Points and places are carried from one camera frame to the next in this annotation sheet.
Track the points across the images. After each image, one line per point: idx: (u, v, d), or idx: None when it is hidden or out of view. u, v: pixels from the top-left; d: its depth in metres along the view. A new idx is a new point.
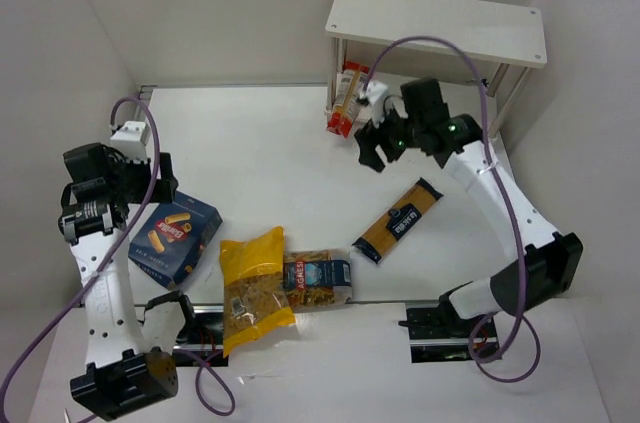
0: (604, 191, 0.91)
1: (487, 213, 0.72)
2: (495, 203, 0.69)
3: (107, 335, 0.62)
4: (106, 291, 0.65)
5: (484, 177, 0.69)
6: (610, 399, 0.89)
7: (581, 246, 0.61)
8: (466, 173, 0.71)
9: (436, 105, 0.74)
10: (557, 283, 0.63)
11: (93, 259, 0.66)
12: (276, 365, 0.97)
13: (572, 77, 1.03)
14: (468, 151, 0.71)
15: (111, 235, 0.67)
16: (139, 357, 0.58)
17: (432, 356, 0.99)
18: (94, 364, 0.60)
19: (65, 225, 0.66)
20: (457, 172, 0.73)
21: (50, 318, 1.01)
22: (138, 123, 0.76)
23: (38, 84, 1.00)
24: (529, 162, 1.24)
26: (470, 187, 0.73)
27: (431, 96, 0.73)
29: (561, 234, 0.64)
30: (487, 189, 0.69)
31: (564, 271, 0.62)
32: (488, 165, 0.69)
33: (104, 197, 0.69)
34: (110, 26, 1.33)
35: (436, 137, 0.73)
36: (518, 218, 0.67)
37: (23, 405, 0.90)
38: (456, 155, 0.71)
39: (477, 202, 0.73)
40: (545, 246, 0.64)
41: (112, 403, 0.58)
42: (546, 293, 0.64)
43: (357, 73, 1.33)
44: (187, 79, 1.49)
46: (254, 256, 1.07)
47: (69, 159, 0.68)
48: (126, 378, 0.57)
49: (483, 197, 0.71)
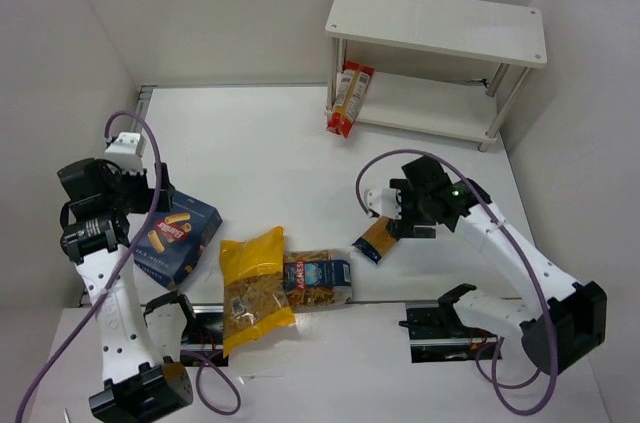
0: (604, 190, 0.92)
1: (503, 271, 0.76)
2: (510, 260, 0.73)
3: (121, 351, 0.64)
4: (116, 306, 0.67)
5: (493, 235, 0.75)
6: (610, 398, 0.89)
7: (604, 297, 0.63)
8: (478, 235, 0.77)
9: (436, 177, 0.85)
10: (591, 336, 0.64)
11: (100, 277, 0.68)
12: (277, 366, 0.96)
13: (572, 78, 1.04)
14: (473, 213, 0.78)
15: (116, 251, 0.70)
16: (156, 368, 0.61)
17: (432, 356, 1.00)
18: (112, 380, 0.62)
19: (69, 244, 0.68)
20: (470, 235, 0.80)
21: (49, 319, 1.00)
22: (132, 135, 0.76)
23: (37, 81, 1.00)
24: (528, 162, 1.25)
26: (484, 248, 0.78)
27: (430, 171, 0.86)
29: (581, 284, 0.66)
30: (501, 249, 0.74)
31: (593, 321, 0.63)
32: (496, 224, 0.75)
33: (104, 214, 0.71)
34: (109, 25, 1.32)
35: (444, 204, 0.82)
36: (535, 273, 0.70)
37: (22, 406, 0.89)
38: (463, 218, 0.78)
39: (493, 262, 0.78)
40: (567, 299, 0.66)
41: (133, 416, 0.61)
42: (581, 349, 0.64)
43: (357, 73, 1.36)
44: (186, 79, 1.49)
46: (253, 256, 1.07)
47: (65, 179, 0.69)
48: (144, 390, 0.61)
49: (497, 256, 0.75)
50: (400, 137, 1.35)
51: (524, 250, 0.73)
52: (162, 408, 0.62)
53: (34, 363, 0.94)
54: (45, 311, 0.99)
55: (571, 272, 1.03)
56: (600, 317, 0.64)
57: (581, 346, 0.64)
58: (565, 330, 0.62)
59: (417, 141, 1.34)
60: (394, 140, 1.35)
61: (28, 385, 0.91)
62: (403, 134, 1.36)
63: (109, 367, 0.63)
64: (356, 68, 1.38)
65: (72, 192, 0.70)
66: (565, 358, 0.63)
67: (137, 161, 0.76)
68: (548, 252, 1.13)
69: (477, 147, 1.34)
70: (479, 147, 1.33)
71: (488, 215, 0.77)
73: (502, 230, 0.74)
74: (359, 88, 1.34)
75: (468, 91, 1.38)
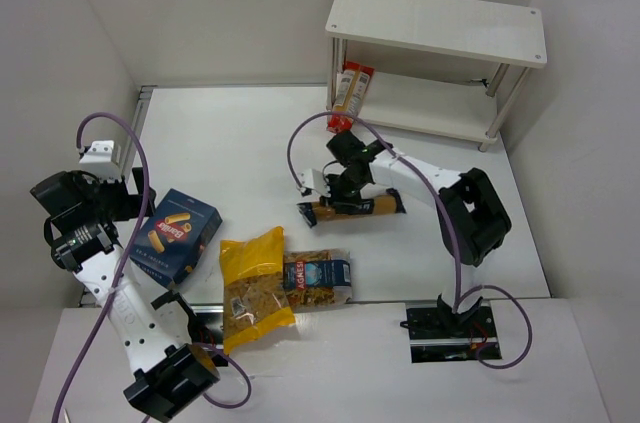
0: (603, 191, 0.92)
1: (414, 194, 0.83)
2: (410, 179, 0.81)
3: (143, 340, 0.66)
4: (127, 301, 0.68)
5: (395, 166, 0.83)
6: (610, 400, 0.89)
7: (483, 175, 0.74)
8: (384, 171, 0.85)
9: (352, 145, 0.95)
10: (493, 217, 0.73)
11: (103, 278, 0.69)
12: (276, 366, 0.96)
13: (571, 77, 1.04)
14: (379, 159, 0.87)
15: (113, 251, 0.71)
16: (184, 349, 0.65)
17: (433, 356, 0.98)
18: (142, 369, 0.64)
19: (63, 255, 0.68)
20: (384, 178, 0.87)
21: (51, 318, 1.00)
22: (105, 143, 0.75)
23: (38, 82, 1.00)
24: (528, 162, 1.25)
26: (395, 183, 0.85)
27: (346, 141, 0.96)
29: (465, 172, 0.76)
30: (402, 175, 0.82)
31: (487, 201, 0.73)
32: (394, 157, 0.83)
33: (91, 219, 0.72)
34: (109, 26, 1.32)
35: (361, 164, 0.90)
36: (429, 177, 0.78)
37: (22, 406, 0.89)
38: (372, 162, 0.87)
39: (407, 191, 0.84)
40: (456, 186, 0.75)
41: (168, 402, 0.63)
42: (491, 229, 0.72)
43: (357, 73, 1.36)
44: (188, 80, 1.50)
46: (254, 256, 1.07)
47: (41, 194, 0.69)
48: (177, 372, 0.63)
49: (402, 181, 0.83)
50: (400, 136, 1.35)
51: (420, 165, 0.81)
52: (194, 392, 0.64)
53: (37, 363, 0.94)
54: (45, 310, 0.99)
55: (571, 272, 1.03)
56: (492, 194, 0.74)
57: (490, 230, 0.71)
58: (457, 211, 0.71)
59: (416, 141, 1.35)
60: (394, 139, 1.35)
61: (28, 383, 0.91)
62: (403, 134, 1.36)
63: (135, 359, 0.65)
64: (356, 68, 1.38)
65: (53, 206, 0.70)
66: (475, 245, 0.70)
67: (114, 167, 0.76)
68: (549, 252, 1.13)
69: (477, 147, 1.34)
70: (479, 147, 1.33)
71: (389, 153, 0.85)
73: (400, 159, 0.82)
74: (358, 88, 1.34)
75: (468, 91, 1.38)
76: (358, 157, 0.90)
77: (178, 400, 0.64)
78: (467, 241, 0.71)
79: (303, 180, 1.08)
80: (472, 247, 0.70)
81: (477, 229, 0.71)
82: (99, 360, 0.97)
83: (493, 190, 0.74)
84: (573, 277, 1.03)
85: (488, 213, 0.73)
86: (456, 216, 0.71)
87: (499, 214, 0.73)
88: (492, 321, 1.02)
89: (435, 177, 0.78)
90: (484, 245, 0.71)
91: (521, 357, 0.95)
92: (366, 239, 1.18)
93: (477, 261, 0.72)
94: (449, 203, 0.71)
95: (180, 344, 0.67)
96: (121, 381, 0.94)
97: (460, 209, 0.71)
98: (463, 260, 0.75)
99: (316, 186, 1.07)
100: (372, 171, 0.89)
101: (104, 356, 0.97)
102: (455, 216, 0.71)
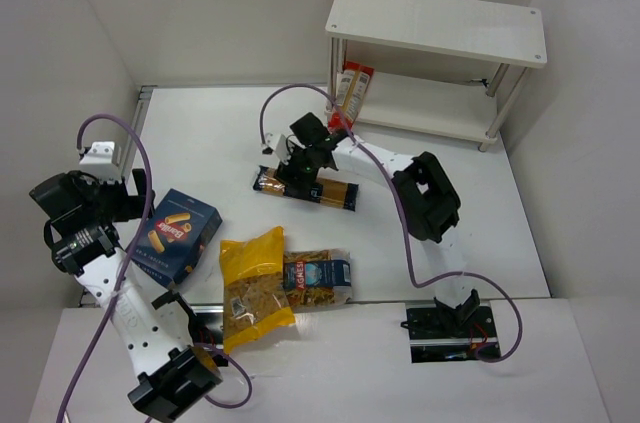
0: (603, 192, 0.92)
1: (372, 178, 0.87)
2: (369, 165, 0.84)
3: (147, 344, 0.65)
4: (130, 305, 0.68)
5: (355, 152, 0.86)
6: (610, 400, 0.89)
7: (432, 158, 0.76)
8: (346, 158, 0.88)
9: (316, 130, 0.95)
10: (444, 196, 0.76)
11: (106, 282, 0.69)
12: (276, 366, 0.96)
13: (571, 78, 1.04)
14: (342, 146, 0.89)
15: (115, 255, 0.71)
16: (187, 352, 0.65)
17: (432, 356, 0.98)
18: (146, 372, 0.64)
19: (64, 258, 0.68)
20: (346, 164, 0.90)
21: (51, 318, 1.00)
22: (106, 144, 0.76)
23: (38, 81, 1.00)
24: (528, 162, 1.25)
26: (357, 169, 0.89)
27: (310, 126, 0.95)
29: (418, 156, 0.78)
30: (361, 161, 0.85)
31: (438, 183, 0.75)
32: (354, 144, 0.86)
33: (91, 222, 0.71)
34: (109, 25, 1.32)
35: (324, 152, 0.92)
36: (384, 162, 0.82)
37: (23, 407, 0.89)
38: (333, 151, 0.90)
39: (367, 176, 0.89)
40: (410, 169, 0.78)
41: (171, 403, 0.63)
42: (443, 207, 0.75)
43: (356, 73, 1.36)
44: (188, 80, 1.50)
46: (254, 256, 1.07)
47: (41, 197, 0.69)
48: (180, 375, 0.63)
49: (361, 166, 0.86)
50: (399, 136, 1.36)
51: (376, 151, 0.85)
52: (197, 393, 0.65)
53: (36, 364, 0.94)
54: (46, 311, 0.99)
55: (572, 273, 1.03)
56: (443, 176, 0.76)
57: (442, 208, 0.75)
58: (408, 193, 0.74)
59: (415, 141, 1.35)
60: (393, 139, 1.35)
61: (29, 383, 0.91)
62: (403, 134, 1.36)
63: (139, 363, 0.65)
64: (356, 68, 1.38)
65: (53, 208, 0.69)
66: (429, 223, 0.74)
67: (114, 169, 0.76)
68: (549, 252, 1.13)
69: (477, 147, 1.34)
70: (479, 147, 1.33)
71: (350, 140, 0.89)
73: (359, 145, 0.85)
74: (358, 88, 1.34)
75: (468, 91, 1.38)
76: (320, 145, 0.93)
77: (182, 402, 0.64)
78: (421, 220, 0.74)
79: (269, 138, 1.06)
80: (427, 225, 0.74)
81: (430, 207, 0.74)
82: (99, 360, 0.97)
83: (444, 172, 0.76)
84: (573, 277, 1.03)
85: (440, 193, 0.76)
86: (409, 197, 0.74)
87: (449, 192, 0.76)
88: (492, 321, 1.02)
89: (390, 162, 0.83)
90: (437, 223, 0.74)
91: (509, 353, 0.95)
92: (366, 238, 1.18)
93: (434, 237, 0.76)
94: (400, 185, 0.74)
95: (184, 346, 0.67)
96: (121, 381, 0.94)
97: (413, 191, 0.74)
98: (421, 235, 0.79)
99: (279, 150, 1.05)
100: (335, 159, 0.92)
101: (104, 357, 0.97)
102: (408, 198, 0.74)
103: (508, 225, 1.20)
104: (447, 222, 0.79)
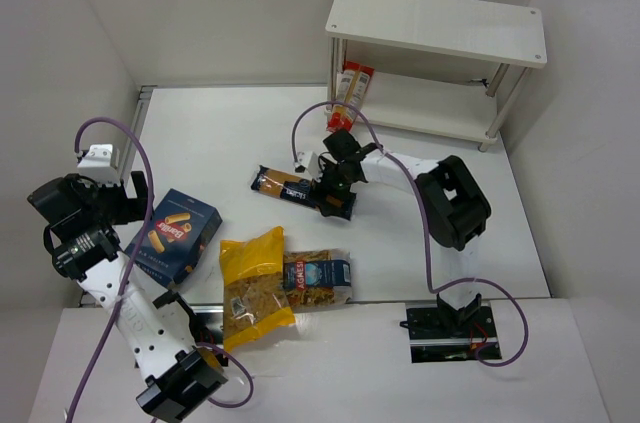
0: (603, 193, 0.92)
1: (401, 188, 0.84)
2: (398, 173, 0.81)
3: (153, 346, 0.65)
4: (135, 308, 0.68)
5: (383, 161, 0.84)
6: (610, 400, 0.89)
7: (460, 162, 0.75)
8: (374, 168, 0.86)
9: (349, 145, 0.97)
10: (471, 202, 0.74)
11: (109, 286, 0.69)
12: (276, 366, 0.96)
13: (572, 78, 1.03)
14: (370, 156, 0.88)
15: (117, 259, 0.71)
16: (194, 353, 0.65)
17: (432, 356, 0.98)
18: (153, 375, 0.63)
19: (66, 264, 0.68)
20: (378, 176, 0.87)
21: (51, 318, 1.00)
22: (104, 147, 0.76)
23: (37, 81, 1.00)
24: (528, 162, 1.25)
26: (388, 178, 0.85)
27: (343, 141, 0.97)
29: (443, 160, 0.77)
30: (389, 168, 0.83)
31: (465, 187, 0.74)
32: (382, 152, 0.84)
33: (92, 226, 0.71)
34: (108, 25, 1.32)
35: (353, 164, 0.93)
36: (410, 166, 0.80)
37: (23, 406, 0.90)
38: (363, 160, 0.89)
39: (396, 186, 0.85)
40: (435, 172, 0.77)
41: (178, 403, 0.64)
42: (470, 212, 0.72)
43: (356, 73, 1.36)
44: (187, 79, 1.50)
46: (254, 256, 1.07)
47: (39, 202, 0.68)
48: (186, 376, 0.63)
49: (390, 175, 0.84)
50: (400, 136, 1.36)
51: (403, 158, 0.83)
52: (203, 393, 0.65)
53: (36, 363, 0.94)
54: (46, 311, 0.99)
55: (572, 272, 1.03)
56: (470, 180, 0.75)
57: (470, 213, 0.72)
58: (433, 194, 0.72)
59: (415, 141, 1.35)
60: (394, 139, 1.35)
61: (29, 383, 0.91)
62: (403, 134, 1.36)
63: (146, 364, 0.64)
64: (356, 68, 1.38)
65: (52, 214, 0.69)
66: (455, 229, 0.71)
67: (113, 173, 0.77)
68: (549, 253, 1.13)
69: (477, 147, 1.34)
70: (479, 147, 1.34)
71: (378, 150, 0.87)
73: (387, 152, 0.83)
74: (358, 88, 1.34)
75: (467, 91, 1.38)
76: (352, 158, 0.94)
77: (188, 401, 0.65)
78: (447, 224, 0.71)
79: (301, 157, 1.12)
80: (453, 230, 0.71)
81: (457, 212, 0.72)
82: (98, 360, 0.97)
83: (471, 176, 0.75)
84: (573, 278, 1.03)
85: (467, 197, 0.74)
86: (435, 198, 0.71)
87: (478, 198, 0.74)
88: (491, 321, 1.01)
89: (415, 167, 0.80)
90: (463, 226, 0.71)
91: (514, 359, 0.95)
92: (366, 239, 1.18)
93: (458, 244, 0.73)
94: (425, 187, 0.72)
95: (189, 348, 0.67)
96: (121, 382, 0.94)
97: (438, 192, 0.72)
98: (449, 244, 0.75)
99: (311, 168, 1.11)
100: (364, 169, 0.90)
101: (103, 357, 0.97)
102: (432, 199, 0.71)
103: (508, 225, 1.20)
104: (474, 231, 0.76)
